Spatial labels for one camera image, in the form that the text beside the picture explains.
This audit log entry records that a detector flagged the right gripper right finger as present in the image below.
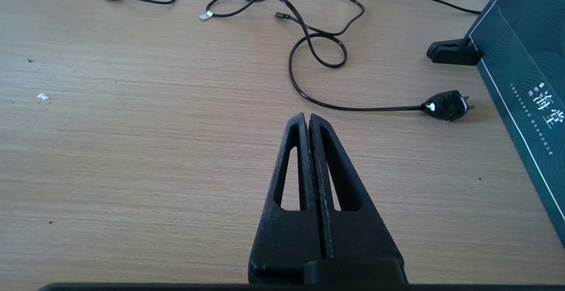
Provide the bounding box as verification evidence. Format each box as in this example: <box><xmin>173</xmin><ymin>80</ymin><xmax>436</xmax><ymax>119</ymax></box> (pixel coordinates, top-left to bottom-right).
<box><xmin>308</xmin><ymin>113</ymin><xmax>407</xmax><ymax>283</ymax></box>

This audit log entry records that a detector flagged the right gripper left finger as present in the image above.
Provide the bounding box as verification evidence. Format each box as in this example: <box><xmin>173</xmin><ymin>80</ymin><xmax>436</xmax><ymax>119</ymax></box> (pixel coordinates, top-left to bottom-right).
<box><xmin>248</xmin><ymin>113</ymin><xmax>327</xmax><ymax>283</ymax></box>

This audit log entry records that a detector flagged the black lamp cord with switch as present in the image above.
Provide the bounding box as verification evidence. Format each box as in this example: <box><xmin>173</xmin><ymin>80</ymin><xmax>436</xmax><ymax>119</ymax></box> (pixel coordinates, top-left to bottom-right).
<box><xmin>199</xmin><ymin>0</ymin><xmax>482</xmax><ymax>122</ymax></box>

